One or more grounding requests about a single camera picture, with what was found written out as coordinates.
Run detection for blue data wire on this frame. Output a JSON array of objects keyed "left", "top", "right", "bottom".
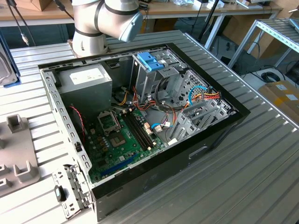
[{"left": 150, "top": 85, "right": 211, "bottom": 132}]

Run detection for orange red power wire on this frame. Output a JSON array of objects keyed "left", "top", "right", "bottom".
[{"left": 186, "top": 90, "right": 221, "bottom": 108}]

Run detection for hard disk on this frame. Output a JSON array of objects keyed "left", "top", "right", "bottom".
[{"left": 0, "top": 31, "right": 21, "bottom": 88}]

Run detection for grey metal disk bay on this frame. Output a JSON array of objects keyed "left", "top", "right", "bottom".
[{"left": 168, "top": 99, "right": 235, "bottom": 145}]

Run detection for black RAM slot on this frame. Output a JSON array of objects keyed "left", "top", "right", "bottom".
[
  {"left": 128, "top": 110, "right": 155, "bottom": 147},
  {"left": 125, "top": 111, "right": 152, "bottom": 149},
  {"left": 130, "top": 109, "right": 157, "bottom": 146},
  {"left": 121, "top": 112, "right": 150, "bottom": 151}
]

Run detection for grey optical drive cage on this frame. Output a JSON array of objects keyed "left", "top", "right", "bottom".
[{"left": 129, "top": 48, "right": 189, "bottom": 105}]

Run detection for blue drive bay latch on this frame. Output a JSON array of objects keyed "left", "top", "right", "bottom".
[
  {"left": 149, "top": 59, "right": 165, "bottom": 71},
  {"left": 137, "top": 52, "right": 157, "bottom": 71}
]

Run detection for metal socket cover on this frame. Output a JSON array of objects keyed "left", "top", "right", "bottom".
[{"left": 97, "top": 111, "right": 122, "bottom": 137}]

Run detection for perforated metal drive cage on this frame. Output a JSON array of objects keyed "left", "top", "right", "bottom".
[{"left": 171, "top": 69, "right": 232, "bottom": 112}]

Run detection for black open PC case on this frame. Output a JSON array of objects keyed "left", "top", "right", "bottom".
[{"left": 38, "top": 42, "right": 251, "bottom": 222}]

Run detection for green motherboard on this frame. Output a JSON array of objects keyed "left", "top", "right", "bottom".
[{"left": 84, "top": 108, "right": 166, "bottom": 184}]

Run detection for blue expansion slot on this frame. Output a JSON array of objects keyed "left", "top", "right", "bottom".
[{"left": 101, "top": 153, "right": 137, "bottom": 178}]

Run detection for grey power supply unit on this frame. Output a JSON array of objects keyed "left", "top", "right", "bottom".
[{"left": 56, "top": 63, "right": 113, "bottom": 122}]

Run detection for long wooden desk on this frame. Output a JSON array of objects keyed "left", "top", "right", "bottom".
[{"left": 0, "top": 0, "right": 283, "bottom": 51}]

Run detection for hinged metal card retainer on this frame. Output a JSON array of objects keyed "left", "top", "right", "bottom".
[{"left": 51, "top": 164, "right": 95, "bottom": 220}]

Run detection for black stand pole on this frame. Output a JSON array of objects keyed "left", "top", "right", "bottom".
[{"left": 198, "top": 0, "right": 220, "bottom": 42}]

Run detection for large brown cardboard box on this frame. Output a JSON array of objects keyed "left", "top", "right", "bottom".
[{"left": 223, "top": 14, "right": 285, "bottom": 59}]

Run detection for cardboard box with labels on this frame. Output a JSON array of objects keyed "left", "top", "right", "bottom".
[{"left": 258, "top": 80, "right": 299, "bottom": 122}]

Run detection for grey parts rack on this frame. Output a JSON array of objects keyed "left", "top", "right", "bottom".
[{"left": 0, "top": 114, "right": 41, "bottom": 198}]

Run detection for metal slat shelf rack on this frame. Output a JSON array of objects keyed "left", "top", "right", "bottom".
[{"left": 228, "top": 18, "right": 299, "bottom": 70}]

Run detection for small brown cardboard box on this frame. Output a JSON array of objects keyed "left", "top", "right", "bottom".
[{"left": 14, "top": 0, "right": 53, "bottom": 12}]

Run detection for red orange wire bundle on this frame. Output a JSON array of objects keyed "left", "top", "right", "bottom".
[{"left": 132, "top": 86, "right": 178, "bottom": 128}]

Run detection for black wire bundle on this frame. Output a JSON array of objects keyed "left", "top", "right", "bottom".
[{"left": 155, "top": 76, "right": 185, "bottom": 112}]

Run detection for yellow black power wires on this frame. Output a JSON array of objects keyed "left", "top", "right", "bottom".
[{"left": 114, "top": 90, "right": 129, "bottom": 107}]

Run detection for black cable coil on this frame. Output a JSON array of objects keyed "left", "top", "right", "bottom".
[{"left": 260, "top": 71, "right": 285, "bottom": 84}]

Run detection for thick black cable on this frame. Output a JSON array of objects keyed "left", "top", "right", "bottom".
[{"left": 52, "top": 0, "right": 75, "bottom": 21}]

